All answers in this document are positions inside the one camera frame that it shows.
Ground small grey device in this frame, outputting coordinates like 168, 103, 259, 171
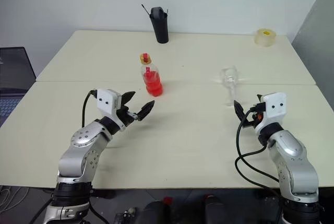
114, 206, 138, 224

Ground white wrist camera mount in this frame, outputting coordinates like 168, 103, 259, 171
254, 92, 288, 135
94, 88, 125, 128

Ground dark grey laptop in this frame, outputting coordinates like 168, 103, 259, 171
0, 46, 37, 128

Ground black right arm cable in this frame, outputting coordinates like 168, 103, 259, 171
234, 104, 285, 199

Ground clear tape roll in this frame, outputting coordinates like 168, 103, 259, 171
254, 28, 278, 48

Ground yellow and red bottle cap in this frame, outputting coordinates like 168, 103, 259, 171
139, 52, 153, 65

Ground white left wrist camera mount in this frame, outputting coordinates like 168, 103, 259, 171
94, 88, 125, 128

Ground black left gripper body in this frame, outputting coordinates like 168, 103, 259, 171
116, 105, 139, 127

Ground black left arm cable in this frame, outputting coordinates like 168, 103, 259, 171
81, 89, 99, 128

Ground clear wine glass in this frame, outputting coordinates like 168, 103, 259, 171
219, 65, 240, 107

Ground black tapered cup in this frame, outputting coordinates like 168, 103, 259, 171
149, 6, 171, 44

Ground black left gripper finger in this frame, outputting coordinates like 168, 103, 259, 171
135, 100, 156, 122
121, 91, 137, 109

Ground white cables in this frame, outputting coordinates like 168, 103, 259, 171
0, 184, 30, 212

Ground dark rounded shape red top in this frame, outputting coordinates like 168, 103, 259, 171
140, 196, 172, 224

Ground bottle with red liquid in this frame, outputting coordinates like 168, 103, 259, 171
140, 61, 165, 97

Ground thin black stick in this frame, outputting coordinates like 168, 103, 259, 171
141, 3, 152, 17

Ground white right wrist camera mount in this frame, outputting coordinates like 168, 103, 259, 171
254, 92, 288, 135

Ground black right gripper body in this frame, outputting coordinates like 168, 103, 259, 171
244, 110, 263, 128

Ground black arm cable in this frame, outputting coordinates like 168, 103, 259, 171
234, 104, 285, 199
81, 89, 99, 128

